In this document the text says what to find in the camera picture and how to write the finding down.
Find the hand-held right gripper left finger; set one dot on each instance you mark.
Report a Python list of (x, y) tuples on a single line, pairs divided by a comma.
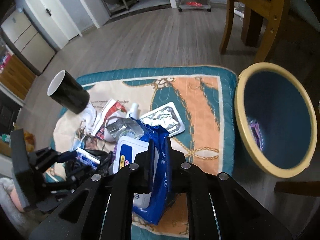
[(142, 170)]

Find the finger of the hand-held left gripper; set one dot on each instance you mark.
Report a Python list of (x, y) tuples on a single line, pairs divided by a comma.
[(72, 181), (66, 156)]

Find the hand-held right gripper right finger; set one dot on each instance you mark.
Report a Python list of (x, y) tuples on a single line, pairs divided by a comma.
[(177, 172)]

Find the light blue face mask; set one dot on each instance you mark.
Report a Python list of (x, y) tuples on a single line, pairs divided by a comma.
[(78, 145)]

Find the small blue white sachet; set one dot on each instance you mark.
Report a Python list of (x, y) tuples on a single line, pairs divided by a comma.
[(86, 157)]

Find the black plastic bag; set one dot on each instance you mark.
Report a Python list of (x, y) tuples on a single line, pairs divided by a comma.
[(102, 160)]

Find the blue wet wipes pack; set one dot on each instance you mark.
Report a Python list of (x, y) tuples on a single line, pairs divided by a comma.
[(156, 132)]

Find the white plastic film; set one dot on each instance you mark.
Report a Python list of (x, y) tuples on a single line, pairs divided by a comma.
[(88, 115)]

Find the silver foil pack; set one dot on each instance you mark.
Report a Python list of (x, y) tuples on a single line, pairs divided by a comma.
[(120, 127)]

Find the silver blister tray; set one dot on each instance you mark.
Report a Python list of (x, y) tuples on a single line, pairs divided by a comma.
[(162, 117)]

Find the small white bottle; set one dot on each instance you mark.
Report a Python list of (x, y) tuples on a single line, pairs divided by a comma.
[(133, 110)]

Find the red white wrapper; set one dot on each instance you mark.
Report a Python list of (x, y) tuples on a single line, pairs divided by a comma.
[(110, 110)]

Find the purple wrapper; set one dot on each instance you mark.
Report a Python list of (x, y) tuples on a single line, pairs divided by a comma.
[(256, 132)]

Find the blue bin with yellow rim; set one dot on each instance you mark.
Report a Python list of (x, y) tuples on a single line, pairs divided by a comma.
[(280, 110)]

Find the pink cloth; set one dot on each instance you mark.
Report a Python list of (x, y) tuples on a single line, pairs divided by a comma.
[(12, 197)]

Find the black cup white inside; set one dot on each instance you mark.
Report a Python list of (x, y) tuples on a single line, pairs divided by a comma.
[(72, 92)]

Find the teal orange printed quilted mat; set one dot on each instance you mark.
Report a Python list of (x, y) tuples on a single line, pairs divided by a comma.
[(200, 110)]

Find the wooden side cabinet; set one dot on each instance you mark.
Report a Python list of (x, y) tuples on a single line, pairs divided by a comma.
[(15, 77)]

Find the beige cabinet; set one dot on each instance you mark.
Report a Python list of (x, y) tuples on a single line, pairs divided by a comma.
[(30, 37)]

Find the white door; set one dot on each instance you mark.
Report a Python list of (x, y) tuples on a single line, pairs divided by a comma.
[(57, 10)]

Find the wooden dining table leg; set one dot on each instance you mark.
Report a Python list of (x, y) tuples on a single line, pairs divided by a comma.
[(252, 27)]

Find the red packet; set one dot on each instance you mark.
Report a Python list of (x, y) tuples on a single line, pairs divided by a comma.
[(195, 4)]

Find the white slipper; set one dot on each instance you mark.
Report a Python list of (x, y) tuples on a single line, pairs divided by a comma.
[(238, 12)]

